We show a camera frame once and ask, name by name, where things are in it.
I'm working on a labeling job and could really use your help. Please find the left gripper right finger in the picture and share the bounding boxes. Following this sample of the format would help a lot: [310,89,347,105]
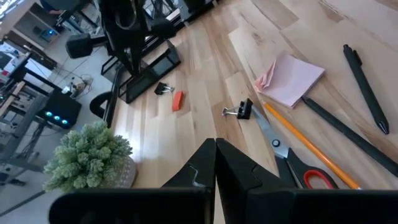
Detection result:
[215,138,295,191]

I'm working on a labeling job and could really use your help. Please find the pink sticky note pad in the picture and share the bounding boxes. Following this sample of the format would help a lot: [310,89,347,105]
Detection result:
[254,50,326,110]

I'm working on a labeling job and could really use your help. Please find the black pen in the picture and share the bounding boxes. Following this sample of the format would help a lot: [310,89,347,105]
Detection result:
[302,96,398,179]
[342,44,391,136]

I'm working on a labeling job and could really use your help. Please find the orange eraser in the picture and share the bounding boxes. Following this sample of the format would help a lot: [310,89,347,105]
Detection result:
[172,90,185,113]

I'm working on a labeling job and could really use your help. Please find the black curved bracket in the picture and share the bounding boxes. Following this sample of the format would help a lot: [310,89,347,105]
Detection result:
[89,91,113,119]

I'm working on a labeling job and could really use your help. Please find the black mesh desk organizer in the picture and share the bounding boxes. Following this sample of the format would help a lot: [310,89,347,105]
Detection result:
[101,39,182,105]

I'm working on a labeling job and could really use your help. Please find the black aluminium frame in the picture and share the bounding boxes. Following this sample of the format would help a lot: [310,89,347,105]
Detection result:
[102,0,218,129]

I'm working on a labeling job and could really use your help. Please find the green potted plant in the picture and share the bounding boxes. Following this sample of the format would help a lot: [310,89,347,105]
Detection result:
[42,120,137,194]

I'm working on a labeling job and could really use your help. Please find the black binder clip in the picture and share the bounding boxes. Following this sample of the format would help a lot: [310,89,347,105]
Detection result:
[154,81,176,96]
[221,98,254,121]

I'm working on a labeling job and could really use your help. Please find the black computer with blue lights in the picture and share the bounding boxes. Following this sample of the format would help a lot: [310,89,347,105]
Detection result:
[37,89,83,130]

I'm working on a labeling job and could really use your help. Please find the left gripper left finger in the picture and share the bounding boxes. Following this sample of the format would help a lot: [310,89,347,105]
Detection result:
[160,138,217,189]

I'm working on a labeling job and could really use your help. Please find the orange pencil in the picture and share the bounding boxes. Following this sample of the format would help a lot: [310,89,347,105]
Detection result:
[263,101,362,191]

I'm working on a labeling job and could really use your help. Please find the scissors with red-black handles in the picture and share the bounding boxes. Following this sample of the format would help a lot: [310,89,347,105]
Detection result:
[250,104,340,190]

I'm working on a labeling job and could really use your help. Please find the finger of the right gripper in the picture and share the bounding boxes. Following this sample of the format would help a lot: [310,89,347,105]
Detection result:
[119,46,134,74]
[133,45,147,75]

